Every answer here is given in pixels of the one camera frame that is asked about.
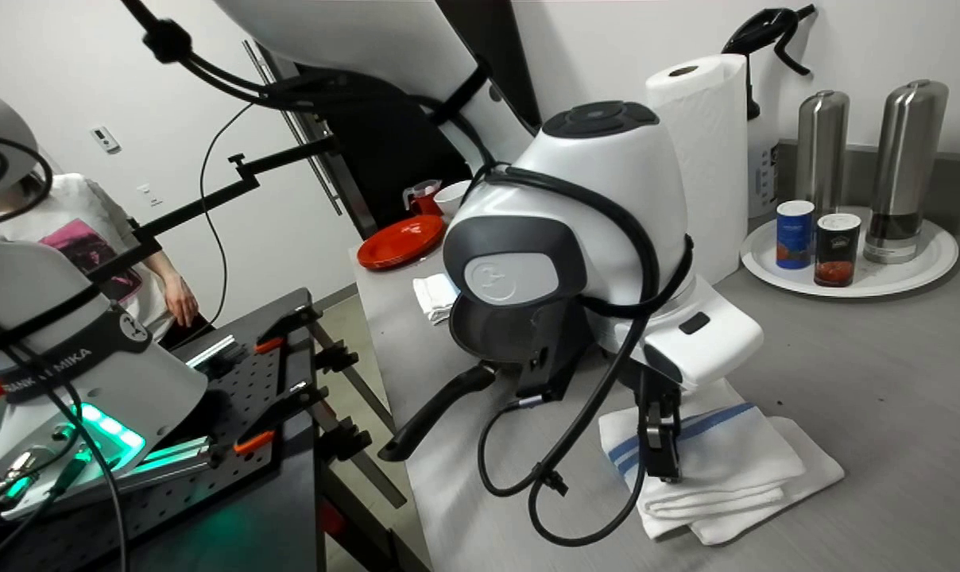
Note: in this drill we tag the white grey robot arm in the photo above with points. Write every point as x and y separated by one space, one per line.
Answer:
607 171

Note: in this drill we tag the dark red spice jar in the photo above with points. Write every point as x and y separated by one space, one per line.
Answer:
836 255

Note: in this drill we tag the white round tray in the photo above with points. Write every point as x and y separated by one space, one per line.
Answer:
902 278

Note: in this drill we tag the short steel grinder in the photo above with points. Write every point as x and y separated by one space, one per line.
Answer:
822 149

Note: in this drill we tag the small white bowl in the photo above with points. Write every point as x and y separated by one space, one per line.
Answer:
451 194

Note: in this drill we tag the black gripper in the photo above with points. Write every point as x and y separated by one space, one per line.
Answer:
660 398

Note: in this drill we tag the white paper towel roll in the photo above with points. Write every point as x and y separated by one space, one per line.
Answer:
720 128

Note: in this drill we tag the spray bottle black trigger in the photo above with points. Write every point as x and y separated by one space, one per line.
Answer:
768 32

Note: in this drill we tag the white blue striped cloth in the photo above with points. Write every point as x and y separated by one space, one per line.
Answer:
814 477

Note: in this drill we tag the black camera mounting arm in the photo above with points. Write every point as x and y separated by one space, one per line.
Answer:
198 209

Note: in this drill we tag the person in white shirt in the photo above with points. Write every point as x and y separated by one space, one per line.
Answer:
78 240

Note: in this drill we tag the black perforated robot table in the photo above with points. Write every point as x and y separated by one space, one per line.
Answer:
257 386

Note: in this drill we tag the blue label spice jar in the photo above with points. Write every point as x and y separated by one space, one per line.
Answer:
795 240

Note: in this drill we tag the black frying pan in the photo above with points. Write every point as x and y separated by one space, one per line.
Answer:
437 408

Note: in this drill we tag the tall steel grinder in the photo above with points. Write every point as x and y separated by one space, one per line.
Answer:
910 159

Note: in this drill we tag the white wall switch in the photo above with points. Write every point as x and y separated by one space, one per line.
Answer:
105 137

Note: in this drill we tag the red plate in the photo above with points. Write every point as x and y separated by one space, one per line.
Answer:
401 244

